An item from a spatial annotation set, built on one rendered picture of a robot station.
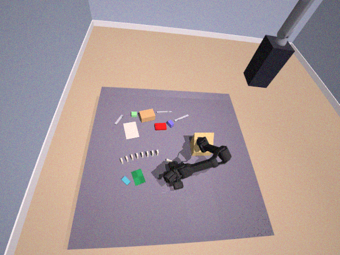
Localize red rectangular block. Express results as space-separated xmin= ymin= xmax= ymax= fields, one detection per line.
xmin=155 ymin=123 xmax=167 ymax=130

